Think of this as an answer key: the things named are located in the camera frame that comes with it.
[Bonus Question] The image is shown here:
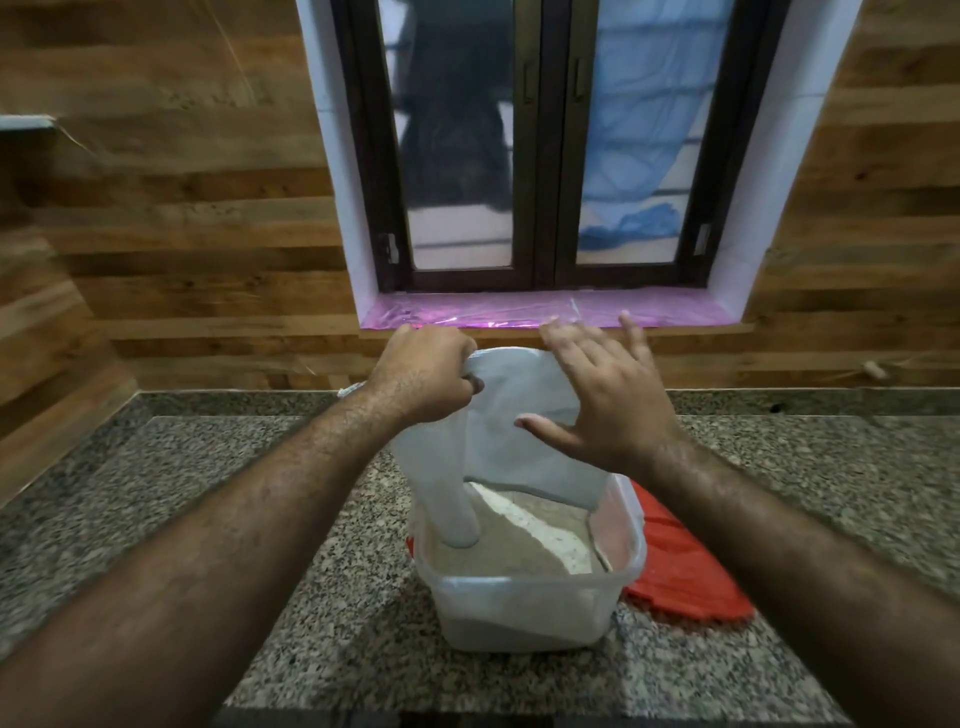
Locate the person's right forearm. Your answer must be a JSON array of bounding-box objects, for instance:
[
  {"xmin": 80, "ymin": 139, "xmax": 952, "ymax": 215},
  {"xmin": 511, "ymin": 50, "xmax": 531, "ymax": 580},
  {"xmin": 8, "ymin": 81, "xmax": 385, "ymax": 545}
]
[{"xmin": 644, "ymin": 434, "xmax": 960, "ymax": 728}]

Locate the dark cloth outside window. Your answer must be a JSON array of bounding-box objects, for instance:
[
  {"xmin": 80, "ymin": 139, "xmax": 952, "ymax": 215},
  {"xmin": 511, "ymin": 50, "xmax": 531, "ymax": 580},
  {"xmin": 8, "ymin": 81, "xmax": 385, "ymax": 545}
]
[{"xmin": 397, "ymin": 0, "xmax": 515, "ymax": 214}]

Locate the speckled granite countertop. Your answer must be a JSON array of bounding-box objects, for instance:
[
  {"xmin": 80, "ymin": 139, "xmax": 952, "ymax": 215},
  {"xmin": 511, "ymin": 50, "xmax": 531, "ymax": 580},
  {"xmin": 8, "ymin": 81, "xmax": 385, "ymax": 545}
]
[{"xmin": 0, "ymin": 388, "xmax": 960, "ymax": 725}]

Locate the person's left hand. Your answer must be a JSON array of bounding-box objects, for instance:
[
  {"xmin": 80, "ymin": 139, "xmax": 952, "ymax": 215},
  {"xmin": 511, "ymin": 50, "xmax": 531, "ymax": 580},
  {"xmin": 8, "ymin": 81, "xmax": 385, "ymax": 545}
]
[{"xmin": 365, "ymin": 323, "xmax": 486, "ymax": 427}]

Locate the person's left forearm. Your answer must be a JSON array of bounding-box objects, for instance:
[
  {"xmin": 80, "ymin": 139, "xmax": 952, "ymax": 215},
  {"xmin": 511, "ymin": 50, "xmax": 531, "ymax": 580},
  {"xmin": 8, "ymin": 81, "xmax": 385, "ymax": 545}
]
[{"xmin": 0, "ymin": 389, "xmax": 410, "ymax": 728}]

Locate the clear plastic container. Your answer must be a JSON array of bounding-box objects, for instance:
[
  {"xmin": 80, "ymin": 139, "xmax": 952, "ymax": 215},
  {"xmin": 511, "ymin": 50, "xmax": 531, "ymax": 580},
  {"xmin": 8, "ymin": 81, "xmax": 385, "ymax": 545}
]
[{"xmin": 408, "ymin": 473, "xmax": 648, "ymax": 654}]

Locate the pink film on sill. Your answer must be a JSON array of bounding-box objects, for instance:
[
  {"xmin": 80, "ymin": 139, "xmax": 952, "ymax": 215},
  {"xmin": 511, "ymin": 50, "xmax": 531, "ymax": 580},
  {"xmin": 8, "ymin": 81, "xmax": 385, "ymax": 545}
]
[{"xmin": 359, "ymin": 288, "xmax": 744, "ymax": 331}]

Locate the dark framed window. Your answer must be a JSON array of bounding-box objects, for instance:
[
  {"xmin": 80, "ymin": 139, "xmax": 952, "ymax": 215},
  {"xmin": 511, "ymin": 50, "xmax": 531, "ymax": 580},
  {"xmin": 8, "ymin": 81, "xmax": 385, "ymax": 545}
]
[{"xmin": 329, "ymin": 0, "xmax": 793, "ymax": 294}]

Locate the person's right hand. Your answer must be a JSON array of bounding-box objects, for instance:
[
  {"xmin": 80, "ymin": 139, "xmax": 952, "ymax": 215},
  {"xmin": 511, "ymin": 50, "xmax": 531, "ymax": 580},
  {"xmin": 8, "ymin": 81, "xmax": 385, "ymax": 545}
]
[{"xmin": 515, "ymin": 311, "xmax": 684, "ymax": 475}]

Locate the white plastic flour bag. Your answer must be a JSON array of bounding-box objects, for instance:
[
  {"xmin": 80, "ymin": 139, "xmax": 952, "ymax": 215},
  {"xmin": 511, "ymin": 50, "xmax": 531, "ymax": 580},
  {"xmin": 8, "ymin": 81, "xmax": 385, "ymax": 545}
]
[{"xmin": 337, "ymin": 346, "xmax": 613, "ymax": 549}]

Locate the blue cloth outside window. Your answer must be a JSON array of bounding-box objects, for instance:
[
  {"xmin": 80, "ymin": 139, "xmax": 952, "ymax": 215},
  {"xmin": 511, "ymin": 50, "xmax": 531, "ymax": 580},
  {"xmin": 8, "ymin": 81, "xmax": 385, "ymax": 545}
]
[{"xmin": 578, "ymin": 0, "xmax": 736, "ymax": 253}]

